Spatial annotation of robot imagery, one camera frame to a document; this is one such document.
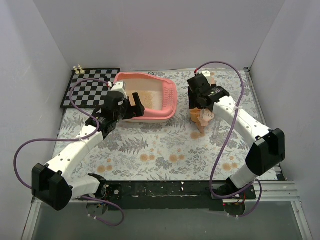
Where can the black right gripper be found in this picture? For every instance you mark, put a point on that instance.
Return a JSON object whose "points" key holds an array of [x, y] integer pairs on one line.
{"points": [[194, 97]]}

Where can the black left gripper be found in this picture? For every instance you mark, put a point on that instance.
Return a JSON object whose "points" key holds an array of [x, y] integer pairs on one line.
{"points": [[127, 107]]}

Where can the orange cat litter bag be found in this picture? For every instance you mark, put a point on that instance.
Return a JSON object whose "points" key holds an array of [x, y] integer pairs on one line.
{"points": [[203, 115]]}

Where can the clear plastic litter scoop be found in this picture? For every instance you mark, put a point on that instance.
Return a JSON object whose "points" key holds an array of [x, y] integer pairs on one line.
{"points": [[216, 128]]}

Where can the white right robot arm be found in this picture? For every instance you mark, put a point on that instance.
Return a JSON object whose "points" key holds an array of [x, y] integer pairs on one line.
{"points": [[267, 146]]}

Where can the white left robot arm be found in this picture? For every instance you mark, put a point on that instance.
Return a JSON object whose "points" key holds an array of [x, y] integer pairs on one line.
{"points": [[52, 183]]}

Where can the beige litter in box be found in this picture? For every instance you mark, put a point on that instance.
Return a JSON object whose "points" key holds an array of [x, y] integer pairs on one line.
{"points": [[152, 100]]}

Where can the pink cat litter box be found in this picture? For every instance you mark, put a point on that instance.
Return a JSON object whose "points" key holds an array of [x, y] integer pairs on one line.
{"points": [[137, 81]]}

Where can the black white chessboard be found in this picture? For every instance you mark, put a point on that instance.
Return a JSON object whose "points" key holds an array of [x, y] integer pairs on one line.
{"points": [[88, 94]]}

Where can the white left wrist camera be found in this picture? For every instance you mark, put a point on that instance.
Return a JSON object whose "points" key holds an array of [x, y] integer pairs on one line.
{"points": [[120, 87]]}

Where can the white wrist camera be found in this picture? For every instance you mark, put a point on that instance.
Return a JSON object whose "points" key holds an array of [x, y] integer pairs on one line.
{"points": [[120, 87], [207, 74]]}

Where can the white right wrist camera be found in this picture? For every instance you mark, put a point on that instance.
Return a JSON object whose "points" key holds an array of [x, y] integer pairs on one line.
{"points": [[207, 74]]}

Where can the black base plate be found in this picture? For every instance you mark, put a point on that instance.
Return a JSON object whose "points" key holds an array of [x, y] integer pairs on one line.
{"points": [[176, 195]]}

